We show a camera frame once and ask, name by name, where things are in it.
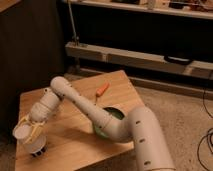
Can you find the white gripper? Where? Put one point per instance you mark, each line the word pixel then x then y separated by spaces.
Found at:
pixel 36 121

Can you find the white ceramic cup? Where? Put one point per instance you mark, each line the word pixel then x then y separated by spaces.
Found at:
pixel 22 132

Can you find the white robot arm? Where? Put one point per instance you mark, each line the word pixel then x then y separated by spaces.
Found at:
pixel 140 126

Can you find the black and white eraser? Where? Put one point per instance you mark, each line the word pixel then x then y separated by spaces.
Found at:
pixel 38 153

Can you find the wooden table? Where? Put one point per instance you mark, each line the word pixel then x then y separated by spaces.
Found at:
pixel 71 142

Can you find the orange marker pen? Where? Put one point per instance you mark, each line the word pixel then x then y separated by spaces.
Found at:
pixel 101 90

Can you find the green bowl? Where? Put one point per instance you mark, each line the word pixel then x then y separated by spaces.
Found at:
pixel 115 113

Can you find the wooden shelf beam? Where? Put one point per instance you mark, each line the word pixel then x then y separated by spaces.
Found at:
pixel 137 60

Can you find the metal stand pole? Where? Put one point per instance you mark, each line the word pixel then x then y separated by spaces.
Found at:
pixel 75 37

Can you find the upper wooden shelf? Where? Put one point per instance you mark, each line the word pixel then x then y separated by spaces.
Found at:
pixel 140 8

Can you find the black handle on beam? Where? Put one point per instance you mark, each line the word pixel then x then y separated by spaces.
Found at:
pixel 177 61

